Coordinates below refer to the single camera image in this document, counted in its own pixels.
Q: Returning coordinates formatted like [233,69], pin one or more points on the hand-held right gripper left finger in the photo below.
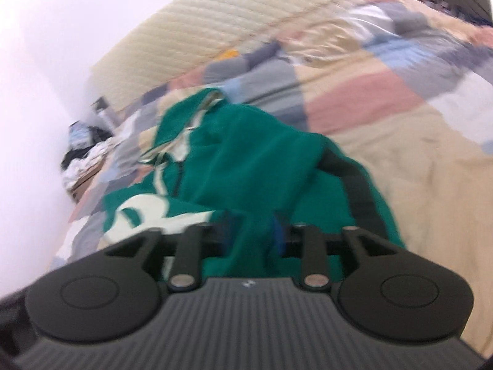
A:
[192,246]

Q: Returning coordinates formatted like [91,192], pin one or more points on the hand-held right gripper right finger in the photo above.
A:
[277,233]

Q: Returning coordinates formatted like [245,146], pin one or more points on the green hoodie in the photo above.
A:
[250,154]

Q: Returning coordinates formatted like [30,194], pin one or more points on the pile of white clothes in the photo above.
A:
[83,162]

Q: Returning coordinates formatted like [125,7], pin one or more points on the patchwork duvet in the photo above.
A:
[404,142]

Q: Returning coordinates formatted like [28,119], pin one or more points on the small yellow item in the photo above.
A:
[231,54]

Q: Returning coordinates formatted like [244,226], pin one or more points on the cream quilted headboard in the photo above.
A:
[231,19]

